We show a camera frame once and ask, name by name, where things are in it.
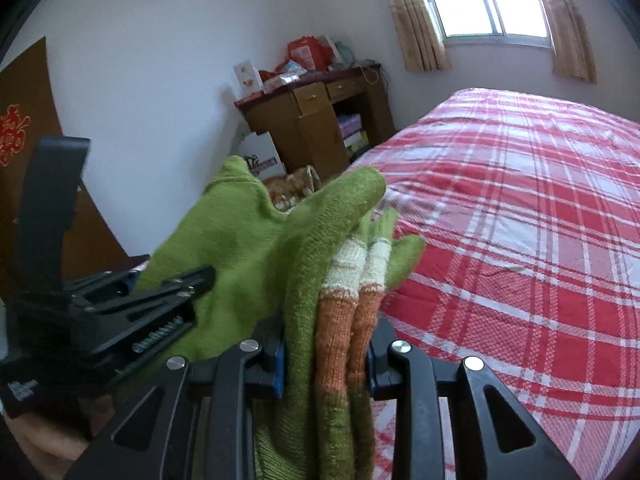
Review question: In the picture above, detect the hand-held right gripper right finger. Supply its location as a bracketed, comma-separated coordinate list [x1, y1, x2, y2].
[365, 317, 581, 480]

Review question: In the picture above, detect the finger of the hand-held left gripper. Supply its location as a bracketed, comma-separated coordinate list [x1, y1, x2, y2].
[85, 304, 201, 377]
[75, 266, 217, 312]

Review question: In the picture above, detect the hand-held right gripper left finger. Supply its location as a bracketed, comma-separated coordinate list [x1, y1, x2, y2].
[65, 337, 287, 480]

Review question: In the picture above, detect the green striped knitted sweater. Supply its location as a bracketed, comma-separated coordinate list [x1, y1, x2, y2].
[132, 155, 427, 480]

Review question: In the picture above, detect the wooden door with red ornament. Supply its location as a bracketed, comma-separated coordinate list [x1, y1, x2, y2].
[0, 36, 126, 306]

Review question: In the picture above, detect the white cardboard box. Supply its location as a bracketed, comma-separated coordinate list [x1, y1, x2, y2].
[237, 131, 287, 183]

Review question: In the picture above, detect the patterned brown bag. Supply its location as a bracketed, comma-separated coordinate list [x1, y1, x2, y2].
[267, 166, 322, 211]

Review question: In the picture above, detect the red plaid bed cover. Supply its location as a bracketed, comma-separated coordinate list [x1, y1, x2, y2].
[129, 87, 640, 480]

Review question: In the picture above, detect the wooden desk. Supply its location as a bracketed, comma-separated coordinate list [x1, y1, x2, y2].
[234, 63, 396, 181]

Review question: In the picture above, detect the white printed card box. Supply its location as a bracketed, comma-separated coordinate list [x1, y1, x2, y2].
[233, 61, 263, 98]

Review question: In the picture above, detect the stack of boxes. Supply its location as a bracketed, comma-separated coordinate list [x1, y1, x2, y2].
[336, 114, 371, 153]

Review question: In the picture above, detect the red gift bag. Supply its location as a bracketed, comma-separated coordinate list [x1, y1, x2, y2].
[286, 35, 332, 72]

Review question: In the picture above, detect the beige curtain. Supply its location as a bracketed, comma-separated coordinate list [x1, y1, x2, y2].
[532, 0, 598, 85]
[378, 0, 453, 72]

